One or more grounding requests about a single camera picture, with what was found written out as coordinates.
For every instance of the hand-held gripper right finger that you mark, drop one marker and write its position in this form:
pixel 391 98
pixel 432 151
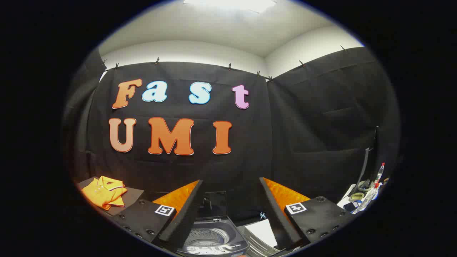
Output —
pixel 276 214

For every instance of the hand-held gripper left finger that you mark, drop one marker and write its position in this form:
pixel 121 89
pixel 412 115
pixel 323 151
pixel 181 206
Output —
pixel 185 217

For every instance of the dark glass washing machine lid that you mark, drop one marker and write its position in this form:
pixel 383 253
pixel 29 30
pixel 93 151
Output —
pixel 216 203

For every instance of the grey washing machine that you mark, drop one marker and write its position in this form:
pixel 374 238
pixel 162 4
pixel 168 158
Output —
pixel 214 237

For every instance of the orange polo shirt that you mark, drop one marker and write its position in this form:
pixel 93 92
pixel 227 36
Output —
pixel 103 192

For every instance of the grey flat board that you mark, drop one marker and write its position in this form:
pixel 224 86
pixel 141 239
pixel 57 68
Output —
pixel 134 198

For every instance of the black smartphone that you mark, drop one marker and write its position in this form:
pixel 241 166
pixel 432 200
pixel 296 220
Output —
pixel 350 207

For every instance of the black backdrop cloth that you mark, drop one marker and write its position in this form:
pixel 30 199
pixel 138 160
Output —
pixel 285 135

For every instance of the tape roll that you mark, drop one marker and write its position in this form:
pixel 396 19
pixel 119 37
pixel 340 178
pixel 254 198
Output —
pixel 365 185
pixel 357 196

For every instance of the black monitor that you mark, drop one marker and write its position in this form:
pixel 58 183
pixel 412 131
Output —
pixel 367 164

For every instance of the clear bottle with red cap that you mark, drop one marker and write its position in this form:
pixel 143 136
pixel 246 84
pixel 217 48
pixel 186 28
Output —
pixel 379 175

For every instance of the row of black cloth clips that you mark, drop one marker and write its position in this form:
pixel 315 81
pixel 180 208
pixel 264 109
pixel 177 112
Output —
pixel 157 60

